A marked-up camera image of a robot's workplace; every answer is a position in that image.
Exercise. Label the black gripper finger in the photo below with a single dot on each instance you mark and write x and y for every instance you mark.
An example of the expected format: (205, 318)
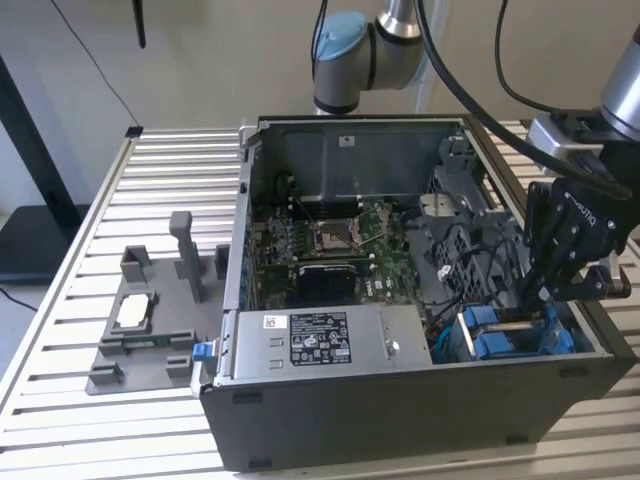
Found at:
(536, 235)
(562, 280)

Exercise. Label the hard disk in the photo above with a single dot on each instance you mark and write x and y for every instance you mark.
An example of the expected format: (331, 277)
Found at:
(520, 332)

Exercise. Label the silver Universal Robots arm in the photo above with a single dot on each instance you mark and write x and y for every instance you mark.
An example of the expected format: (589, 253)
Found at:
(390, 65)

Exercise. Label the blue carrier in bay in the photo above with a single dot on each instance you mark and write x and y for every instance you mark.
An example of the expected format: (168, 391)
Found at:
(492, 347)

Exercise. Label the green motherboard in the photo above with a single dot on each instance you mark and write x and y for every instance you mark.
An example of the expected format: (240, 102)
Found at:
(390, 280)

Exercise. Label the locking lever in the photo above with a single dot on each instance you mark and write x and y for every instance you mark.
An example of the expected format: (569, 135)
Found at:
(372, 238)

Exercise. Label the silver power supply unit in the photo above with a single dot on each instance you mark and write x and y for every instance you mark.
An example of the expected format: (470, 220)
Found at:
(370, 345)

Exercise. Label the CPU socket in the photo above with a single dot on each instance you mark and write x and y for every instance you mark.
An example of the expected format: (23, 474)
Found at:
(334, 236)

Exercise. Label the black graphics card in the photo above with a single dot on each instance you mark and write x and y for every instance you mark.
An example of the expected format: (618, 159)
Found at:
(327, 285)

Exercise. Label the black open PC case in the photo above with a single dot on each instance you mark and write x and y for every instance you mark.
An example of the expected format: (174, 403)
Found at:
(350, 425)

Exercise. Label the blue case latch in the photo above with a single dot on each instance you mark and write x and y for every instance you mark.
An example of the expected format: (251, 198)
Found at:
(202, 351)

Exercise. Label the grey parts rack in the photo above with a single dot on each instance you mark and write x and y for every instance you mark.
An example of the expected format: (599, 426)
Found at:
(175, 360)

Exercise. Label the silver CPU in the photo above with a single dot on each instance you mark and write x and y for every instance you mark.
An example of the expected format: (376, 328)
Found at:
(134, 311)

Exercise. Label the black table corner clip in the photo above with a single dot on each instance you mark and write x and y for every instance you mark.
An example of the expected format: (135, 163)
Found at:
(134, 132)

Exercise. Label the black hanging rod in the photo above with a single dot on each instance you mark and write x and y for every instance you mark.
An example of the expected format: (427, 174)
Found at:
(139, 25)

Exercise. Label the black monitor stand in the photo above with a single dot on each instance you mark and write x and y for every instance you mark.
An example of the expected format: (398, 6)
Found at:
(30, 240)

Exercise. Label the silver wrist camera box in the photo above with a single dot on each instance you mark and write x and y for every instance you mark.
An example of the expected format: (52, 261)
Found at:
(555, 140)

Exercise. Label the grey disk bay frame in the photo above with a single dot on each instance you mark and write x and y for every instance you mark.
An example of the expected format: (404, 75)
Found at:
(450, 160)

